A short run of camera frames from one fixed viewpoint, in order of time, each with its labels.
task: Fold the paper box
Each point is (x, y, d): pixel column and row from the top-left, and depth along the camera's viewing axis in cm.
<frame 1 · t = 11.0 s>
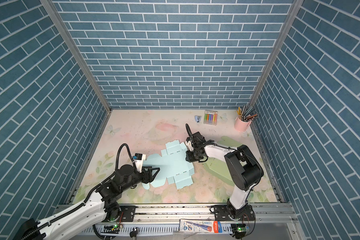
left hand: (156, 169, 79), fingers open
right hand: (186, 157, 93), fingers closed
light blue paper box: (174, 166, 90), point 2 cm above the table
pink pencil cup: (241, 126, 105), point 7 cm above the table
coloured marker pack: (210, 117, 117), point 2 cm above the table

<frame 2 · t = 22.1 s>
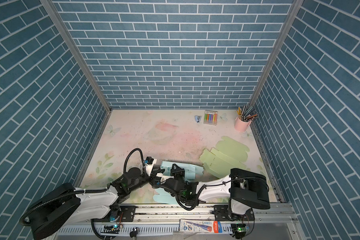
left hand: (163, 170, 82), fingers open
right hand: (173, 163, 80), fingers closed
light blue paper box: (191, 171, 81), point 10 cm above the table
the other named things where they were.

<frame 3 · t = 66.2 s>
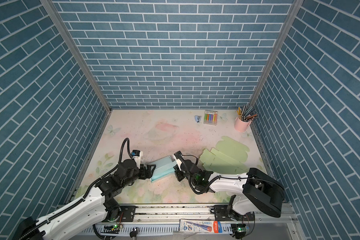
left hand: (151, 166, 82), fingers open
right hand: (172, 164, 82), fingers closed
light blue paper box: (163, 166, 82), point 10 cm above the table
the other named things where they were.

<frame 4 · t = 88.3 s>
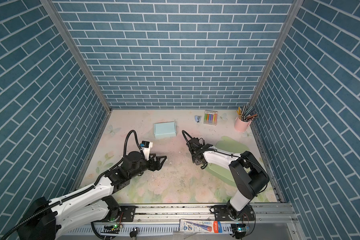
left hand: (162, 157, 79), fingers open
right hand: (201, 156, 92), fingers open
light blue paper box: (163, 130, 105), point 5 cm above the table
the other named things where they were.

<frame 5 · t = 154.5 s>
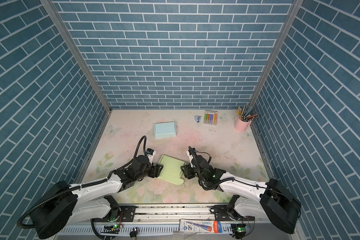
left hand: (159, 166, 87), fingers open
right hand: (182, 166, 83), fingers open
light green paper box: (171, 170, 86), point 4 cm above the table
the other named things where they were.

